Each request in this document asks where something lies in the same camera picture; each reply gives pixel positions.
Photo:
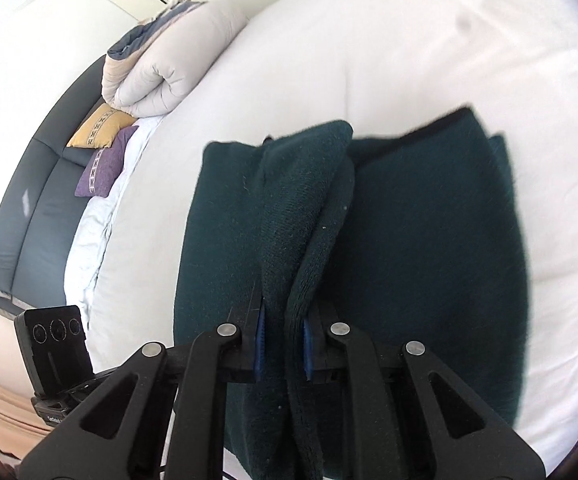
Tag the grey-blue padded headboard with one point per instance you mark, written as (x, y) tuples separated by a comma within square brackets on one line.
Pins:
[(19, 210)]

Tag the bed with beige sheet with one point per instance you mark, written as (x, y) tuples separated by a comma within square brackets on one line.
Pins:
[(369, 50)]

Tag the purple cushion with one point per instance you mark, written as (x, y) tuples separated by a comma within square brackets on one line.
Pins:
[(104, 170)]

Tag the dark green sweater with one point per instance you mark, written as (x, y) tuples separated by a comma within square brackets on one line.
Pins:
[(419, 260)]

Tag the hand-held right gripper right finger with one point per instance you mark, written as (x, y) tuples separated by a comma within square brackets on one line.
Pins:
[(307, 350)]

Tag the folded beige duvet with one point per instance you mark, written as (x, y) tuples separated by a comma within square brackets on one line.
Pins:
[(169, 75)]

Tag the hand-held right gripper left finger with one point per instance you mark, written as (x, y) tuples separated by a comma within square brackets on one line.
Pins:
[(260, 340)]

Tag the yellow cushion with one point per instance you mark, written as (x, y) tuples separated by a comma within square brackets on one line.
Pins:
[(99, 127)]

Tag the white pillow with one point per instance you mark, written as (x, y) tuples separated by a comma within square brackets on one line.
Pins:
[(86, 250)]

